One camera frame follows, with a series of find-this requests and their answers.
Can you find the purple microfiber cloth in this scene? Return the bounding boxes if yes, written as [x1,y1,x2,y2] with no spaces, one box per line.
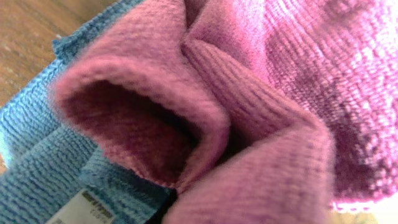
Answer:
[53,0,397,223]

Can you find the folded blue cloth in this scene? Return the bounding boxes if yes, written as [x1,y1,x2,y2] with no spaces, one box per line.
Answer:
[1,0,176,224]

